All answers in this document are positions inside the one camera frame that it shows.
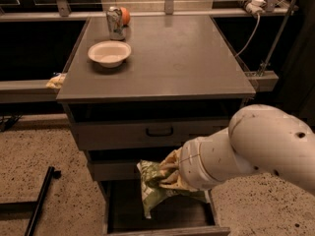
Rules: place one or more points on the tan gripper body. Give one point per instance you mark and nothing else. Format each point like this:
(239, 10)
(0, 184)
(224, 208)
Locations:
(188, 163)

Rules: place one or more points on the green jalapeno chip bag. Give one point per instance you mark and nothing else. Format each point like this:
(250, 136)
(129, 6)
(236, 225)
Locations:
(153, 194)

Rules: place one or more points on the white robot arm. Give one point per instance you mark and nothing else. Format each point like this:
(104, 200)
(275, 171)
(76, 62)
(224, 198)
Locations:
(258, 138)

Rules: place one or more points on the top grey drawer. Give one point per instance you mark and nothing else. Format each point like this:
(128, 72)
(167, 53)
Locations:
(143, 133)

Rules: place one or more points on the bottom grey drawer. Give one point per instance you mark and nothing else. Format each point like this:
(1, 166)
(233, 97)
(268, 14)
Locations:
(176, 216)

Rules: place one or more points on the grey drawer cabinet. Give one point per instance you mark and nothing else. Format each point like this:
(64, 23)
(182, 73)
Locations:
(180, 67)

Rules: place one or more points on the black metal bar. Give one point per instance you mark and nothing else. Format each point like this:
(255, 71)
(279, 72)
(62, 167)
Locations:
(50, 174)

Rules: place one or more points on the white paper bowl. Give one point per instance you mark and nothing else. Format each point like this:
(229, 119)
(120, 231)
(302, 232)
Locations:
(110, 54)

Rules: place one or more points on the yellow crumpled cloth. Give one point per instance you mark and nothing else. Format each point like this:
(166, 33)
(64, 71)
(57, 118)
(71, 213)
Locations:
(56, 82)

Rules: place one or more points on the orange fruit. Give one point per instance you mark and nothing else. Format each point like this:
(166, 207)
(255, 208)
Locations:
(125, 16)

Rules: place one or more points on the dark cabinet at right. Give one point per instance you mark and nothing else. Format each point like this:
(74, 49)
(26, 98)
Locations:
(295, 91)

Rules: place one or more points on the silver drink can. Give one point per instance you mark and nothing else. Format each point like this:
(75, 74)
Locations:
(115, 23)

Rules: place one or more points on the white power strip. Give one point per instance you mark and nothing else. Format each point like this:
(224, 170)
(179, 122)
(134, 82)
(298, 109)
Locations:
(253, 7)

